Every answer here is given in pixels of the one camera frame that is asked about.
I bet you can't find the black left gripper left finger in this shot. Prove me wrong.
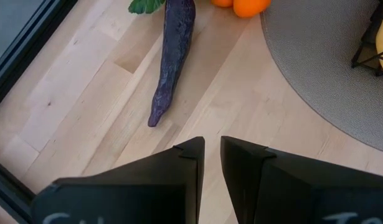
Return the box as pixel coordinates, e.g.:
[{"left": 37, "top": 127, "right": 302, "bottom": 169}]
[{"left": 31, "top": 136, "right": 206, "bottom": 224}]

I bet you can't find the black wire basket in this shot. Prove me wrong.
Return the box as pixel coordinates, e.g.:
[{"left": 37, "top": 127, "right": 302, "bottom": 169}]
[{"left": 351, "top": 0, "right": 383, "bottom": 77}]

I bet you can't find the round grey placemat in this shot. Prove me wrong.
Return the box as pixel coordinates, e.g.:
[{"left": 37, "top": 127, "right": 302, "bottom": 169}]
[{"left": 260, "top": 0, "right": 383, "bottom": 155}]

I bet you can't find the black metal table frame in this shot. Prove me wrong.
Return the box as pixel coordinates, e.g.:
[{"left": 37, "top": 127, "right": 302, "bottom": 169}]
[{"left": 0, "top": 0, "right": 78, "bottom": 224}]

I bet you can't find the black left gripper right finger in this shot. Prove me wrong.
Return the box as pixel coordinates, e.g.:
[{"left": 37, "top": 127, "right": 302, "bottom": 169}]
[{"left": 220, "top": 135, "right": 383, "bottom": 224}]

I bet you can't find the purple toy eggplant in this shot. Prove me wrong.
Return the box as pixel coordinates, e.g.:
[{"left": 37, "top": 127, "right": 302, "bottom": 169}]
[{"left": 147, "top": 0, "right": 197, "bottom": 128}]

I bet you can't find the orange toy carrot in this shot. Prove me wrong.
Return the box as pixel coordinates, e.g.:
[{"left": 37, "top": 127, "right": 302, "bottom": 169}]
[{"left": 128, "top": 0, "right": 167, "bottom": 15}]

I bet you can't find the orange mandarin cluster with leaves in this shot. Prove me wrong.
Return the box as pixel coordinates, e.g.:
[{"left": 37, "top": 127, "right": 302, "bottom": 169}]
[{"left": 210, "top": 0, "right": 272, "bottom": 19}]

